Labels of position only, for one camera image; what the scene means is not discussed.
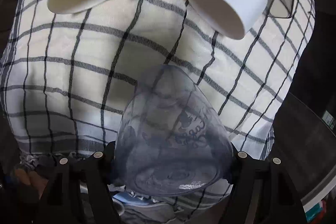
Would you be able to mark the white checkered cloth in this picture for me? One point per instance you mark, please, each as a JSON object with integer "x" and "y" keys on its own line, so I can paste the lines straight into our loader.
{"x": 66, "y": 79}

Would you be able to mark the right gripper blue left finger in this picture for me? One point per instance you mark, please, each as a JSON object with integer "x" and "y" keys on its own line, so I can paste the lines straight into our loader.
{"x": 61, "y": 201}

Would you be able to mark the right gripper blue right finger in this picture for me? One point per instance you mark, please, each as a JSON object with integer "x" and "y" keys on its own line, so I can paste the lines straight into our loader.
{"x": 262, "y": 191}

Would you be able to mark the clear glass cup with print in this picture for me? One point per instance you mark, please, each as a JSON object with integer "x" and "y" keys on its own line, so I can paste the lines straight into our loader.
{"x": 170, "y": 141}

